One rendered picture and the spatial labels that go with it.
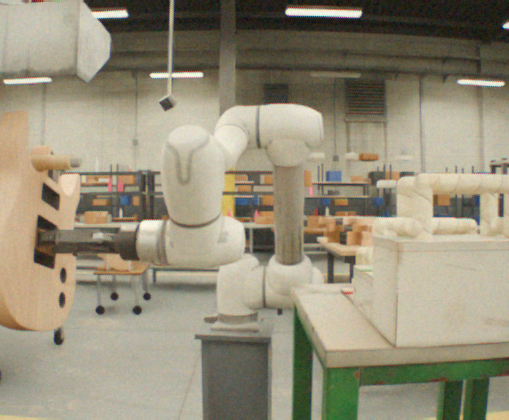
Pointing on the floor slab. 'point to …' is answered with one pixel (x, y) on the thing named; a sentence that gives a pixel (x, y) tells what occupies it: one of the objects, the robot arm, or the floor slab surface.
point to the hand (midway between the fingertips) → (47, 242)
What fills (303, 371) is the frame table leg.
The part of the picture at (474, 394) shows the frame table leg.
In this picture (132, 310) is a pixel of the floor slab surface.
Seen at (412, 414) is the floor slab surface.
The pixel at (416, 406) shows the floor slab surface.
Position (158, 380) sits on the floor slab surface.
